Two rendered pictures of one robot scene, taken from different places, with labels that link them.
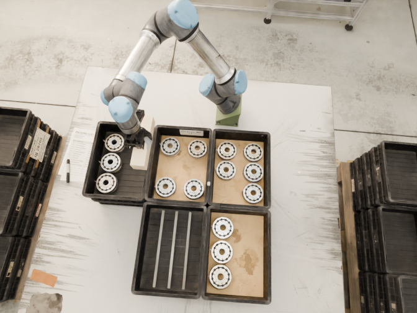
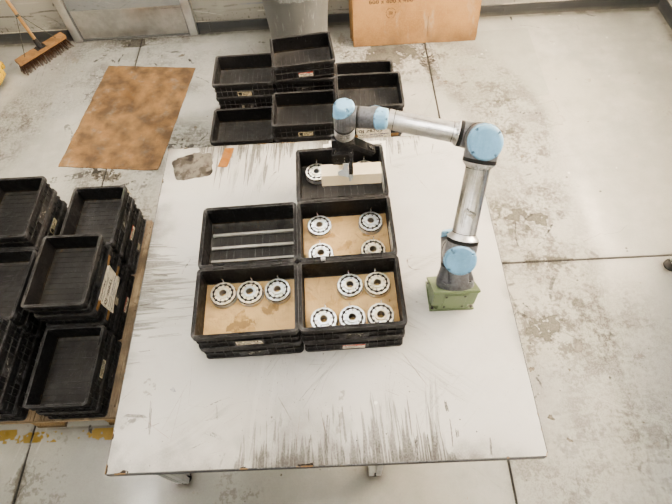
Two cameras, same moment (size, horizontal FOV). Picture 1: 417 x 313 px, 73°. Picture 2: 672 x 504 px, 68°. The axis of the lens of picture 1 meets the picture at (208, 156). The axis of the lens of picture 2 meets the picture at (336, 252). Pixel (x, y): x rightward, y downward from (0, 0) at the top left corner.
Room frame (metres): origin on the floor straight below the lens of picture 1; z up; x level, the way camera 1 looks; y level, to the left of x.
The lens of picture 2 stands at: (0.34, -1.03, 2.63)
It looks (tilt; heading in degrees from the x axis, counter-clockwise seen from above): 58 degrees down; 88
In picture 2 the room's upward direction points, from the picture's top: 5 degrees counter-clockwise
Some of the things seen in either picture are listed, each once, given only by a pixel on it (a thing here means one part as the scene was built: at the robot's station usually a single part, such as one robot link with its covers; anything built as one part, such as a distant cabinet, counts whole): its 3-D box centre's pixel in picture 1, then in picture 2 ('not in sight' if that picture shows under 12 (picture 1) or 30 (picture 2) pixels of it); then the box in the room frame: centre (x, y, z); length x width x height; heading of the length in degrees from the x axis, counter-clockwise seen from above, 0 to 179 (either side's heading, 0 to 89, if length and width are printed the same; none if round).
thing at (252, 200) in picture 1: (253, 192); (323, 319); (0.30, -0.23, 0.86); 0.10 x 0.10 x 0.01
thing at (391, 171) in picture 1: (387, 181); not in sight; (0.52, -1.24, 0.37); 0.40 x 0.30 x 0.45; 176
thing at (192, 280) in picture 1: (172, 248); (251, 242); (0.03, 0.16, 0.87); 0.40 x 0.30 x 0.11; 177
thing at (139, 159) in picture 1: (143, 142); (351, 174); (0.48, 0.30, 1.07); 0.24 x 0.06 x 0.06; 176
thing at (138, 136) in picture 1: (133, 134); (343, 147); (0.45, 0.30, 1.23); 0.09 x 0.08 x 0.12; 176
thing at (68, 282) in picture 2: not in sight; (84, 290); (-0.93, 0.31, 0.37); 0.40 x 0.30 x 0.45; 86
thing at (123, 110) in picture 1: (123, 112); (344, 115); (0.46, 0.30, 1.39); 0.09 x 0.08 x 0.11; 166
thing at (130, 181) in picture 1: (123, 162); (341, 180); (0.44, 0.44, 0.87); 0.40 x 0.30 x 0.11; 177
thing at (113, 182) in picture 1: (106, 182); (316, 171); (0.34, 0.52, 0.86); 0.10 x 0.10 x 0.01
